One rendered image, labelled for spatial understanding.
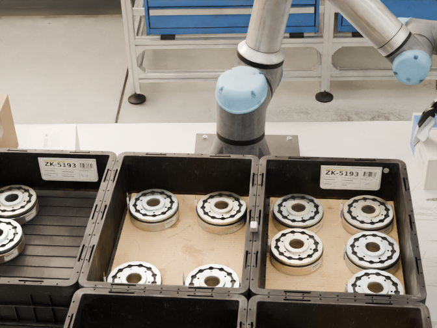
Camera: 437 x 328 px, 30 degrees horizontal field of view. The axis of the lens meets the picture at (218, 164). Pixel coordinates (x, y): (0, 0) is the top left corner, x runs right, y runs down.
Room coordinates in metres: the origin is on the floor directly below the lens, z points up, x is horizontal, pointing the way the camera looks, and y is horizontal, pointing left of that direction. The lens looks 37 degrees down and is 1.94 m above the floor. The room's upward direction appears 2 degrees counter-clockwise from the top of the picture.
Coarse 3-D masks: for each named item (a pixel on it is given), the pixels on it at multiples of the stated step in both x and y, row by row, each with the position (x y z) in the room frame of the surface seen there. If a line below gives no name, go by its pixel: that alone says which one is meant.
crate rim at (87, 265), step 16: (224, 160) 1.37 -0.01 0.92; (240, 160) 1.36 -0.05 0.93; (256, 160) 1.35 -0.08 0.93; (112, 176) 1.32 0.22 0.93; (256, 176) 1.30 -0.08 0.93; (112, 192) 1.27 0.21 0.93; (256, 192) 1.25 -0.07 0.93; (96, 224) 1.17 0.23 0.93; (96, 240) 1.13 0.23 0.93; (80, 288) 1.01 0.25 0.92; (112, 288) 1.00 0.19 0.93; (128, 288) 1.00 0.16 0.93; (144, 288) 1.00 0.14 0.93; (160, 288) 1.00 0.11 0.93; (176, 288) 0.99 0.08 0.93; (192, 288) 0.99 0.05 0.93; (208, 288) 0.99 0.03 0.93; (224, 288) 0.99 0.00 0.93; (240, 288) 0.99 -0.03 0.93
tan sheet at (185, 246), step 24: (192, 216) 1.30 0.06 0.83; (120, 240) 1.23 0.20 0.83; (144, 240) 1.23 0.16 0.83; (168, 240) 1.23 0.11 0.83; (192, 240) 1.23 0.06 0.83; (216, 240) 1.22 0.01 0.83; (240, 240) 1.22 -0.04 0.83; (120, 264) 1.16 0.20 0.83; (168, 264) 1.16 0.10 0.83; (192, 264) 1.16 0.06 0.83; (240, 264) 1.15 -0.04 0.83
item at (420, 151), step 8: (416, 120) 1.68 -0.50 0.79; (432, 128) 1.64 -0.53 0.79; (432, 136) 1.61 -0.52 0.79; (416, 144) 1.64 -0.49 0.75; (424, 144) 1.58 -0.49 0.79; (432, 144) 1.58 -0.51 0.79; (416, 152) 1.63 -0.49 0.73; (424, 152) 1.56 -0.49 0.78; (432, 152) 1.55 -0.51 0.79; (416, 160) 1.62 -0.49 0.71; (424, 160) 1.55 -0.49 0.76; (432, 160) 1.52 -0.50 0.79; (424, 168) 1.54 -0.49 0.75; (432, 168) 1.52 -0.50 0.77; (424, 176) 1.53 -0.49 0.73; (432, 176) 1.52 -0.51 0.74; (424, 184) 1.52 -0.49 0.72; (432, 184) 1.52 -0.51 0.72
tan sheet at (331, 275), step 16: (272, 208) 1.32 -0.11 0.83; (336, 208) 1.31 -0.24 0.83; (272, 224) 1.27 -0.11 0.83; (336, 224) 1.26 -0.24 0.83; (336, 240) 1.21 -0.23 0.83; (336, 256) 1.16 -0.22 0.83; (400, 256) 1.16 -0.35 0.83; (272, 272) 1.13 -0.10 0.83; (320, 272) 1.12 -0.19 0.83; (336, 272) 1.12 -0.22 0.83; (400, 272) 1.11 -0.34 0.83; (272, 288) 1.08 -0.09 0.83; (288, 288) 1.08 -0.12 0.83; (304, 288) 1.08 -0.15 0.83; (320, 288) 1.08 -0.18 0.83; (336, 288) 1.08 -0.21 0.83
